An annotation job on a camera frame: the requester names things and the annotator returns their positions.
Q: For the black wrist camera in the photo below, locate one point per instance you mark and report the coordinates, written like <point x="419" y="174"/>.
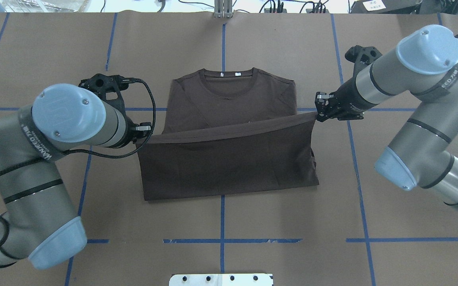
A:
<point x="362" y="57"/>
<point x="108" y="89"/>

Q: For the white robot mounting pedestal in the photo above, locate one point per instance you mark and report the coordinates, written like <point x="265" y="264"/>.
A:
<point x="221" y="279"/>

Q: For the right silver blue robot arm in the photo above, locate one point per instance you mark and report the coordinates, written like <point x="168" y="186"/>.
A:
<point x="425" y="63"/>

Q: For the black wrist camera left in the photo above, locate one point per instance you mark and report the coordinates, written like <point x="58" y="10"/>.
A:
<point x="108" y="89"/>

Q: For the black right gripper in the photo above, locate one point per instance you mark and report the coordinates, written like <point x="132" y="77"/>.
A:
<point x="346" y="98"/>

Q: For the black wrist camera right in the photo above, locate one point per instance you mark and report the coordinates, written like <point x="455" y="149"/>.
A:
<point x="362" y="57"/>

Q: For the aluminium frame post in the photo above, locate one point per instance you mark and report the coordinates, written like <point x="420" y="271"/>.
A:
<point x="223" y="9"/>

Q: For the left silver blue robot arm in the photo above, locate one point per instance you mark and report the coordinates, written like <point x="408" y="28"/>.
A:
<point x="41" y="223"/>

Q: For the dark brown t-shirt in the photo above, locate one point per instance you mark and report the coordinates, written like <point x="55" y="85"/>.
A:
<point x="229" y="133"/>

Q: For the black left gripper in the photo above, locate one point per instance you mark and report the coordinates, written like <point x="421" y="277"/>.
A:
<point x="132" y="134"/>

